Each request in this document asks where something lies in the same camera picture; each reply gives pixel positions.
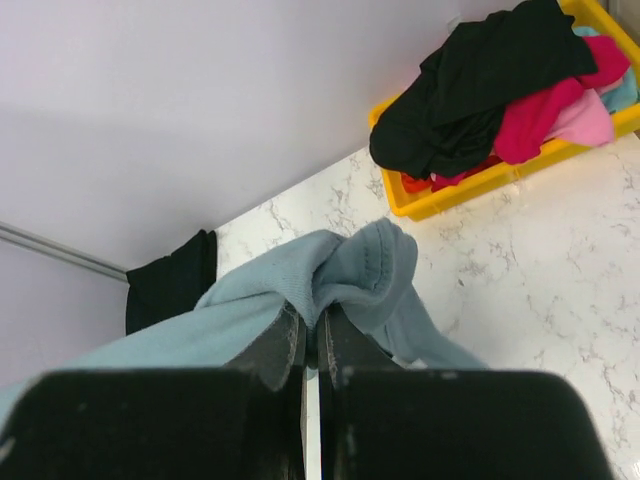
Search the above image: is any yellow plastic bin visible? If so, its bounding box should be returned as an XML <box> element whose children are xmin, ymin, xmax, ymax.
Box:
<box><xmin>381</xmin><ymin>0</ymin><xmax>639</xmax><ymax>221</ymax></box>

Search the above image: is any folded black t shirt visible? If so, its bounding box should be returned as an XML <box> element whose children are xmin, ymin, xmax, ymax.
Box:
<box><xmin>125</xmin><ymin>230</ymin><xmax>218</xmax><ymax>335</ymax></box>

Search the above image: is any light pink t shirt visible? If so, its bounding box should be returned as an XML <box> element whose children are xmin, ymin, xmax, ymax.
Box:
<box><xmin>545</xmin><ymin>89</ymin><xmax>615</xmax><ymax>147</ymax></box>

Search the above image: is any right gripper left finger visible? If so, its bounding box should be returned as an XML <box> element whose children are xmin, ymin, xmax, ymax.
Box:
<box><xmin>1</xmin><ymin>313</ymin><xmax>306</xmax><ymax>479</ymax></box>

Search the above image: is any blue-grey t shirt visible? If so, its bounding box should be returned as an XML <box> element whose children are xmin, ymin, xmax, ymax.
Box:
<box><xmin>0</xmin><ymin>217</ymin><xmax>489</xmax><ymax>426</ymax></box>

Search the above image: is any left aluminium frame post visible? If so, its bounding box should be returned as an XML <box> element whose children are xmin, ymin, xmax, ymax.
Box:
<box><xmin>1</xmin><ymin>222</ymin><xmax>126</xmax><ymax>282</ymax></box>

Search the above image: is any crumpled black t shirt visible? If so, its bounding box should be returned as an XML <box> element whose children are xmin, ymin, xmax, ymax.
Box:
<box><xmin>369</xmin><ymin>0</ymin><xmax>597</xmax><ymax>178</ymax></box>

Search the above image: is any red t shirt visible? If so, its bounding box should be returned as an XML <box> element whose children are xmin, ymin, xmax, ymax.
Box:
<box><xmin>401</xmin><ymin>173</ymin><xmax>433</xmax><ymax>194</ymax></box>

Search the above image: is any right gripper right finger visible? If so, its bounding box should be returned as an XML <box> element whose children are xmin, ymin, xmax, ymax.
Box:
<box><xmin>317</xmin><ymin>305</ymin><xmax>609</xmax><ymax>479</ymax></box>

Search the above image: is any teal t shirt in bin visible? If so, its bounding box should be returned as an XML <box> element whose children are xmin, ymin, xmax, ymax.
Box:
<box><xmin>565</xmin><ymin>26</ymin><xmax>639</xmax><ymax>114</ymax></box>

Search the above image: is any magenta t shirt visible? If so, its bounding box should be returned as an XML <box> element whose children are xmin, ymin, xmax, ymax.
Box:
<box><xmin>432</xmin><ymin>34</ymin><xmax>632</xmax><ymax>192</ymax></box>

